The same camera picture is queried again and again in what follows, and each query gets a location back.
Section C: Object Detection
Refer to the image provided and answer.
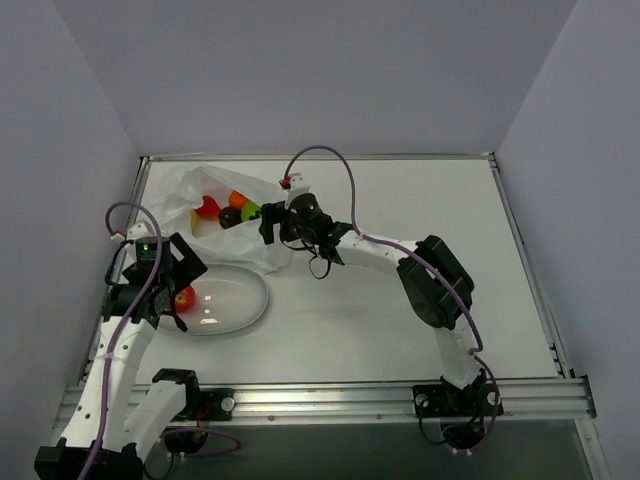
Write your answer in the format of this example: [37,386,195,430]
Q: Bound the green fake fruit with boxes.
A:
[241,201,262,222]

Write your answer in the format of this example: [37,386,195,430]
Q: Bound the dark fake fruit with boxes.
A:
[218,206,242,230]

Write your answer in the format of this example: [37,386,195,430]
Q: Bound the white plastic bag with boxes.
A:
[143,164,292,272]

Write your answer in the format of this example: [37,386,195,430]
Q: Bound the red fake apple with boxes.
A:
[172,286,197,313]

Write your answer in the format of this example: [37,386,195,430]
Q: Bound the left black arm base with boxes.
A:
[163,388,235,454]

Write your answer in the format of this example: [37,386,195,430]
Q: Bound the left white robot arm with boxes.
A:
[34,233,207,479]

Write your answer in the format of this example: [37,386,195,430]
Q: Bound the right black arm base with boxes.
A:
[412,382,504,455]

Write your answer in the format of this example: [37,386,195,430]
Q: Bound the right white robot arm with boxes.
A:
[259,193,491,413]

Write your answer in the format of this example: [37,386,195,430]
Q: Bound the orange fake fruit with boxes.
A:
[228,191,249,210]

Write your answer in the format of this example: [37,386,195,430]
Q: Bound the yellow fake pear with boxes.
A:
[190,210,200,233]

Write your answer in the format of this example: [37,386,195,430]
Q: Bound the white oval plate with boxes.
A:
[177,264,269,336]

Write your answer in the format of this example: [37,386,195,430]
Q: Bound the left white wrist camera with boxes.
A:
[111,220,156,244]

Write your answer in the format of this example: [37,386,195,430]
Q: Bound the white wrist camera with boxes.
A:
[111,220,156,244]
[280,173,310,209]

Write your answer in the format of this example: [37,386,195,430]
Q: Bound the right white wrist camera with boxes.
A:
[280,173,310,209]

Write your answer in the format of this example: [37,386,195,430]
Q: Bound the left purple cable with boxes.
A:
[74,201,242,480]

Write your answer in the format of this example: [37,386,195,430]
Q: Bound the purple cable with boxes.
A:
[280,145,503,446]
[74,201,242,480]

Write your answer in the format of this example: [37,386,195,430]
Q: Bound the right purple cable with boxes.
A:
[280,145,503,446]

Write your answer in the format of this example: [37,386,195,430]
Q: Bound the aluminium mounting rail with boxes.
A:
[54,377,597,426]

